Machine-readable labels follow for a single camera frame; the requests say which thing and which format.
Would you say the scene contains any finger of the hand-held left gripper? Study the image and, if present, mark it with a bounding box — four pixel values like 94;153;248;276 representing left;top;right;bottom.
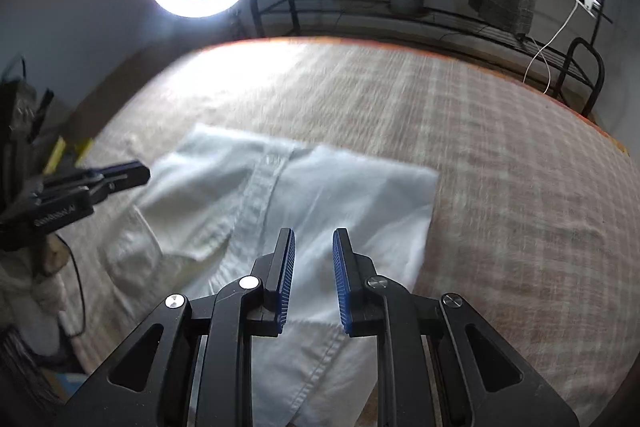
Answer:
90;179;130;204
45;161;151;192

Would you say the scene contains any black metal bed frame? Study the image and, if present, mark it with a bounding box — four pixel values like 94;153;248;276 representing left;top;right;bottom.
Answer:
250;0;616;118

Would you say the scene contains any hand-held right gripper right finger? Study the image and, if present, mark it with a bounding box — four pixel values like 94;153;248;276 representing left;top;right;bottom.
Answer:
332;228;581;427

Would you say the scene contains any yellow bar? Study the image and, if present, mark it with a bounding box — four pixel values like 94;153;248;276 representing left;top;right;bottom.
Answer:
42;137;96;175

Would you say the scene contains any black cable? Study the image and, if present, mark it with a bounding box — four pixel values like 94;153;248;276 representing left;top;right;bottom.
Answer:
62;234;90;340

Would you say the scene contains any beige plaid blanket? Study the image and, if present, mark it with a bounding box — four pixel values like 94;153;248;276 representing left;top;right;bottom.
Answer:
60;37;631;427

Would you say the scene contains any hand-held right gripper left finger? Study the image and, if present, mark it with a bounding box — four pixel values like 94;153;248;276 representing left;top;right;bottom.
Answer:
55;228;297;427

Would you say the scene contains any white shirt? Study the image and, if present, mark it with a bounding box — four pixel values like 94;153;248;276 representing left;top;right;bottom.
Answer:
102;123;441;427

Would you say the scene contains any white cable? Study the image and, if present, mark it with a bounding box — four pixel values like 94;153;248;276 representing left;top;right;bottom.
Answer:
522;7;576;95

